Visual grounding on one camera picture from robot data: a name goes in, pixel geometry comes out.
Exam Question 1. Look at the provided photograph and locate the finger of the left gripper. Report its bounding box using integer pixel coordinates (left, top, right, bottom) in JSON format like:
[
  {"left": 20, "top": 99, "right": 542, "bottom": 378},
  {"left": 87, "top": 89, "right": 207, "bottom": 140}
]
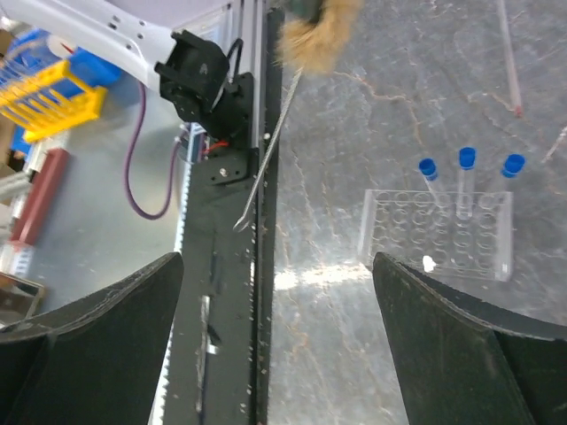
[{"left": 290, "top": 0, "right": 323, "bottom": 21}]

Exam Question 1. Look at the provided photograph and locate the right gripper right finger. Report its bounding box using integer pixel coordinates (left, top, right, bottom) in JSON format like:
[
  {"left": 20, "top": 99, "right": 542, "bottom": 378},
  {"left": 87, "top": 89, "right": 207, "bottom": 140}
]
[{"left": 372, "top": 252, "right": 566, "bottom": 424}]

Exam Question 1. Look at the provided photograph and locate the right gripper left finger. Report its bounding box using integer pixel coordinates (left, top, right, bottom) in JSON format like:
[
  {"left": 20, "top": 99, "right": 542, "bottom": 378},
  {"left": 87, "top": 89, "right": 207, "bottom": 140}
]
[{"left": 1, "top": 252, "right": 183, "bottom": 425}]

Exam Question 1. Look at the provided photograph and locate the test tube blue cap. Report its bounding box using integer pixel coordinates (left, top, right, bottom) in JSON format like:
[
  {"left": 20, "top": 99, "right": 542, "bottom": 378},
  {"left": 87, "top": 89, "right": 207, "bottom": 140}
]
[
  {"left": 418, "top": 158, "right": 448, "bottom": 209},
  {"left": 486, "top": 153, "right": 525, "bottom": 205},
  {"left": 456, "top": 146, "right": 477, "bottom": 220}
]

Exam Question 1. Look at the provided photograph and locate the glass pipette rod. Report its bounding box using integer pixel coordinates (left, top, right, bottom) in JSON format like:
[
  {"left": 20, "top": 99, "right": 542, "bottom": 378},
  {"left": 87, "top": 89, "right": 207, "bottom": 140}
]
[{"left": 496, "top": 0, "right": 524, "bottom": 118}]

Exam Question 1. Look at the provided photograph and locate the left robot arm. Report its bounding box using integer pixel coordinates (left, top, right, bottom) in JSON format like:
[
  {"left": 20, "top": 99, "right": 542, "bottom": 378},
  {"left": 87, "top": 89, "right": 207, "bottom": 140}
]
[{"left": 1, "top": 1, "right": 267, "bottom": 150}]

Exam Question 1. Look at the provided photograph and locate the clear test tube rack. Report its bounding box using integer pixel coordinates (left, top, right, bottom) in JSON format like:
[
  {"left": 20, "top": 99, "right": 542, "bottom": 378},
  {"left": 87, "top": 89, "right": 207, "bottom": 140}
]
[{"left": 358, "top": 189, "right": 513, "bottom": 282}]

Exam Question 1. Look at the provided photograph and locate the dark red bar outside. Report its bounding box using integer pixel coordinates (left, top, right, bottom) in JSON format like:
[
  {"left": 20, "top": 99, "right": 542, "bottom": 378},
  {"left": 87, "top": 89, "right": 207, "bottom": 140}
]
[{"left": 9, "top": 148, "right": 70, "bottom": 246}]

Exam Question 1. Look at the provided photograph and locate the yellow blue rack outside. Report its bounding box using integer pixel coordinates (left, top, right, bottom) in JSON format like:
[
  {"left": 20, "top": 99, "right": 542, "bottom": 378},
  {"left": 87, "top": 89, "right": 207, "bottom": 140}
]
[{"left": 1, "top": 29, "right": 122, "bottom": 144}]

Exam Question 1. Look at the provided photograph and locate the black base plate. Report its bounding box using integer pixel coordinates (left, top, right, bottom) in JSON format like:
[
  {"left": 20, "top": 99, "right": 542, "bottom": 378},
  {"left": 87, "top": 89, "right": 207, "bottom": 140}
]
[{"left": 151, "top": 1, "right": 284, "bottom": 424}]

